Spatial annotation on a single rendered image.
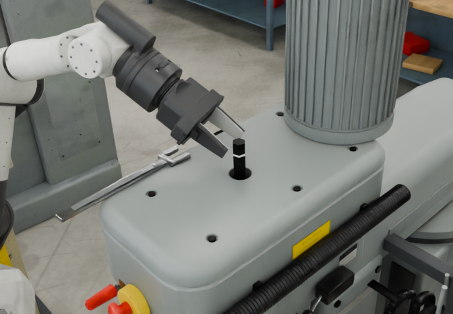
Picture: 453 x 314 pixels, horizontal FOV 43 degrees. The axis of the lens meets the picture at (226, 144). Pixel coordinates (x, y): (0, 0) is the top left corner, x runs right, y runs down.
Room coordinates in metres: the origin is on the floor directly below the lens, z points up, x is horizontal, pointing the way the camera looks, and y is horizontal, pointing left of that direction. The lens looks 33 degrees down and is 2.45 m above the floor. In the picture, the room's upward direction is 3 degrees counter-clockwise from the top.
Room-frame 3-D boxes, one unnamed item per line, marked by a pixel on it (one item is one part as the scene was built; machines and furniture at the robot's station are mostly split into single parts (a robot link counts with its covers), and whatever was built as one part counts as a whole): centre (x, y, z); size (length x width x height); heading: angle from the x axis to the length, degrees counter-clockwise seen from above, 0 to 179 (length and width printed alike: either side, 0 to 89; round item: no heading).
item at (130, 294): (0.62, 0.15, 1.76); 0.06 x 0.02 x 0.06; 41
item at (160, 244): (0.78, -0.03, 1.81); 0.47 x 0.26 x 0.16; 131
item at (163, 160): (0.75, 0.17, 1.89); 0.24 x 0.04 x 0.01; 133
